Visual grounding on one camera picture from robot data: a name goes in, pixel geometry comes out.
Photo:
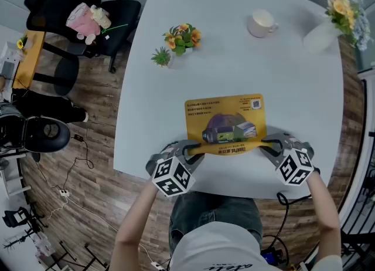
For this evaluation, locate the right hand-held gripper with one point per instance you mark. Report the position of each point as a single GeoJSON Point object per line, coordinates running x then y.
{"type": "Point", "coordinates": [296, 164]}

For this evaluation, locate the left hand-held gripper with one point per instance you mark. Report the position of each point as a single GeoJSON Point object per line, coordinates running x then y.
{"type": "Point", "coordinates": [173, 176]}

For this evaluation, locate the yellow printed card mat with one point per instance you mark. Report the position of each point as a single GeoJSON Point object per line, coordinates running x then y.
{"type": "Point", "coordinates": [205, 111]}

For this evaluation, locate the person's left forearm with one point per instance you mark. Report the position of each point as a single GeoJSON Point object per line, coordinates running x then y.
{"type": "Point", "coordinates": [132, 228]}

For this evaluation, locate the person's right forearm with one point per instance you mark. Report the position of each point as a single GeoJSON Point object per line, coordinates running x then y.
{"type": "Point", "coordinates": [325, 220]}

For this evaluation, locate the person's denim jeans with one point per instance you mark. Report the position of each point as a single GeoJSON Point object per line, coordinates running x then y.
{"type": "Point", "coordinates": [214, 211]}

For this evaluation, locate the small green succulent pot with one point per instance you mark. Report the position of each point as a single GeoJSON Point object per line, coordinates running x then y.
{"type": "Point", "coordinates": [161, 56]}

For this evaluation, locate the person's white shirt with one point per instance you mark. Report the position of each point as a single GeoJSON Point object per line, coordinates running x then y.
{"type": "Point", "coordinates": [219, 252]}

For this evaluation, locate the blue screen device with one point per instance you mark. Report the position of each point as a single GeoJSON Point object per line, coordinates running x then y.
{"type": "Point", "coordinates": [271, 256]}

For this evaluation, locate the black metal railing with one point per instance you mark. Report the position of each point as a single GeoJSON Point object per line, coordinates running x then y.
{"type": "Point", "coordinates": [366, 205]}

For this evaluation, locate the orange flower pot plant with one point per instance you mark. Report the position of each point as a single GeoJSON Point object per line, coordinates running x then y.
{"type": "Point", "coordinates": [181, 39]}

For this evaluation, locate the white vase with flowers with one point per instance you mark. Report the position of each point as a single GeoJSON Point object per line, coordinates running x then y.
{"type": "Point", "coordinates": [319, 39]}

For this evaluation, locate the white mug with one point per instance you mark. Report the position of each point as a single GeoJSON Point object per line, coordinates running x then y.
{"type": "Point", "coordinates": [260, 23]}

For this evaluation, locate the white power strip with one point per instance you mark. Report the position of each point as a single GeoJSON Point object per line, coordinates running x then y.
{"type": "Point", "coordinates": [64, 192]}

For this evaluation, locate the green stick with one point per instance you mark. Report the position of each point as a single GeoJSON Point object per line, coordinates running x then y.
{"type": "Point", "coordinates": [114, 28]}

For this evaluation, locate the black swivel chair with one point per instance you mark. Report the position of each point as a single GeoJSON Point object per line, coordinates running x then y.
{"type": "Point", "coordinates": [41, 133]}

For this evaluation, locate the cream plush toy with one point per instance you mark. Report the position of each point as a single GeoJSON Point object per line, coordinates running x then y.
{"type": "Point", "coordinates": [101, 17]}

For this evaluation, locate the white metal rack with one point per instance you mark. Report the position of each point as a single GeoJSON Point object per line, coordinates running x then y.
{"type": "Point", "coordinates": [13, 182]}

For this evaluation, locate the small sunflower pot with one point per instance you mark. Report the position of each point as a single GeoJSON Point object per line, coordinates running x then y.
{"type": "Point", "coordinates": [20, 43]}

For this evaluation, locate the white box appliance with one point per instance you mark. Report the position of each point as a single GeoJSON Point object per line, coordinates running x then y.
{"type": "Point", "coordinates": [10, 58]}

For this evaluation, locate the round wooden pedestal table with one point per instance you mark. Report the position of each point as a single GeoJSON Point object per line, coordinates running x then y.
{"type": "Point", "coordinates": [29, 58]}

